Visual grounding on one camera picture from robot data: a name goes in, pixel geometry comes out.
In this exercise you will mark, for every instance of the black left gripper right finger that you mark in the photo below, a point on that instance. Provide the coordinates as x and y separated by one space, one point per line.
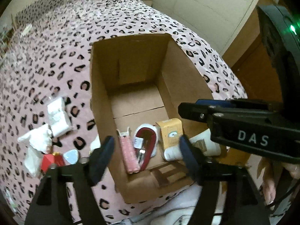
243 203

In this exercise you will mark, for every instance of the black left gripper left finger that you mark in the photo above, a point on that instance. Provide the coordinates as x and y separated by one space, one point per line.
50 203

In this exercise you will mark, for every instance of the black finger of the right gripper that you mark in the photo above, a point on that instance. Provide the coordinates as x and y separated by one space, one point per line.
201 110

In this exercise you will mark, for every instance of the white cream tube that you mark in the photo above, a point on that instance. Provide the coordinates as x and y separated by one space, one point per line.
201 141

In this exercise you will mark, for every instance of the yellow cardboard box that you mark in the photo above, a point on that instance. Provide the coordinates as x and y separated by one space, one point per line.
169 132

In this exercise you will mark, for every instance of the red headband white plush cat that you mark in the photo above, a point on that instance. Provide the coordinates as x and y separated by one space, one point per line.
145 143

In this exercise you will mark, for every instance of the pink hair roller clip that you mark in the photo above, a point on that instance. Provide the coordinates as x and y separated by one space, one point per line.
128 151

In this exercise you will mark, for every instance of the person's hand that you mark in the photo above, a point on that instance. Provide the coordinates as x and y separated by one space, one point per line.
268 184

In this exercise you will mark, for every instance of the red paper gift box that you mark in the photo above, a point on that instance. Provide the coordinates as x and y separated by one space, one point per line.
53 158

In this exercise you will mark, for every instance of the clear pack of cotton swabs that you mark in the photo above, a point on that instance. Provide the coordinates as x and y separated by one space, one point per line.
33 161

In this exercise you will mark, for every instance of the grey blue makeup sponge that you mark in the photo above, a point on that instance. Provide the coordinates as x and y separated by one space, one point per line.
71 156

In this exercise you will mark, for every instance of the white cloth in plastic bag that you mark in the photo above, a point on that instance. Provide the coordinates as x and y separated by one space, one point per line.
39 138

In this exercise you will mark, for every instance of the white fluffy pouch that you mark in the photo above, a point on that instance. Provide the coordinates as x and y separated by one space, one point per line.
95 144

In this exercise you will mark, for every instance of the brown cardboard box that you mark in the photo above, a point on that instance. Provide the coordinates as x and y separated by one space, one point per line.
141 79

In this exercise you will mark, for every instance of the white labelled cotton pad pack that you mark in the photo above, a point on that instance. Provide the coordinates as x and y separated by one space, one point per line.
59 120

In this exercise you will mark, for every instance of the pink leopard print blanket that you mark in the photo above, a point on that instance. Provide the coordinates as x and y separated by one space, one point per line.
53 61

